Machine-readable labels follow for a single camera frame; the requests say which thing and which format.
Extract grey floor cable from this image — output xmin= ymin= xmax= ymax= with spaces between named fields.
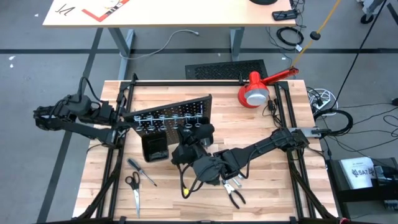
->
xmin=119 ymin=29 xmax=200 ymax=60

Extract black flat device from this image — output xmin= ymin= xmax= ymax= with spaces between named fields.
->
xmin=271 ymin=9 xmax=299 ymax=21

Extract black handled scissors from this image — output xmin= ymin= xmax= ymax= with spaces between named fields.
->
xmin=124 ymin=170 xmax=141 ymax=219

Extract black device on cart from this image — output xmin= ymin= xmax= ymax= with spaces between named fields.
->
xmin=373 ymin=164 xmax=398 ymax=186

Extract white round tape roll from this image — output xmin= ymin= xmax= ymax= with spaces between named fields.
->
xmin=102 ymin=0 xmax=122 ymax=9

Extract white printed booklet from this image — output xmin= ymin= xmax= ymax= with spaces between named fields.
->
xmin=338 ymin=156 xmax=376 ymax=190

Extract black aluminium rig frame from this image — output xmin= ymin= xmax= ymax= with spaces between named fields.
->
xmin=34 ymin=73 xmax=346 ymax=224

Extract black handled silver pliers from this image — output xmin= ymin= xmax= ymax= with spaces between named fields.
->
xmin=222 ymin=180 xmax=247 ymax=210

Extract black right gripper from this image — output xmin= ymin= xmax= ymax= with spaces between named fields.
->
xmin=170 ymin=123 xmax=216 ymax=166

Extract black plastic pegboard bin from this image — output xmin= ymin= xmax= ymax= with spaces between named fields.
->
xmin=141 ymin=130 xmax=170 ymax=164

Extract red L-shaped strip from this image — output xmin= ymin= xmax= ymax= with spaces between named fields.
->
xmin=81 ymin=0 xmax=130 ymax=23

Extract coiled black cable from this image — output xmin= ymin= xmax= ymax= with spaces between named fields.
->
xmin=275 ymin=26 xmax=304 ymax=47

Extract black cable with yellow tag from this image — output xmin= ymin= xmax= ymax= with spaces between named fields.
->
xmin=177 ymin=163 xmax=206 ymax=198

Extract thick black cable loop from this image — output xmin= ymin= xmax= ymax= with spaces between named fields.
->
xmin=312 ymin=108 xmax=354 ymax=138

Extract black round base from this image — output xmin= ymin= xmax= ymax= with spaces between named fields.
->
xmin=248 ymin=0 xmax=278 ymax=6

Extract light wooden desk grey legs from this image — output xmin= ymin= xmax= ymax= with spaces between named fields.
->
xmin=42 ymin=0 xmax=296 ymax=80

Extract long black floor cable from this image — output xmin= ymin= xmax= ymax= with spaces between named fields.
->
xmin=329 ymin=0 xmax=388 ymax=110

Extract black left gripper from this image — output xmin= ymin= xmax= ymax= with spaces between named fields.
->
xmin=98 ymin=91 xmax=139 ymax=140

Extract red desk lamp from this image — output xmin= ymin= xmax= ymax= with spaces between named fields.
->
xmin=237 ymin=67 xmax=299 ymax=109

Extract white power strip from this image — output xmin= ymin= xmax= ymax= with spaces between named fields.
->
xmin=306 ymin=86 xmax=338 ymax=113

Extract chrome hook rail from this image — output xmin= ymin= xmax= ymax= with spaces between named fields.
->
xmin=133 ymin=113 xmax=203 ymax=123

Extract black handled screwdriver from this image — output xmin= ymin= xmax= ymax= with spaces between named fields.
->
xmin=126 ymin=158 xmax=158 ymax=187

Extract black lamp power cord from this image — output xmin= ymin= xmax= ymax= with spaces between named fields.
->
xmin=262 ymin=98 xmax=282 ymax=127

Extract black metal pegboard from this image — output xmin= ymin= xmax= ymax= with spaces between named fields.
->
xmin=122 ymin=94 xmax=214 ymax=147

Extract black equipment cart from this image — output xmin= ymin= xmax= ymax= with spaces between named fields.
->
xmin=325 ymin=156 xmax=398 ymax=212

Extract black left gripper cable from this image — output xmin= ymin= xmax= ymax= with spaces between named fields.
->
xmin=77 ymin=76 xmax=103 ymax=103

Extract yellow cord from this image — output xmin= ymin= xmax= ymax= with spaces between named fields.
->
xmin=290 ymin=0 xmax=343 ymax=69

